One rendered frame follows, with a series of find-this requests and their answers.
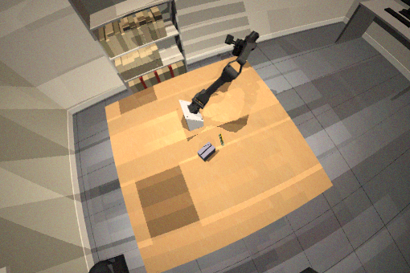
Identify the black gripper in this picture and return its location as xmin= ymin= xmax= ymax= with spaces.
xmin=225 ymin=35 xmax=243 ymax=48

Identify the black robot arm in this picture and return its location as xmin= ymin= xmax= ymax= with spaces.
xmin=187 ymin=31 xmax=260 ymax=114

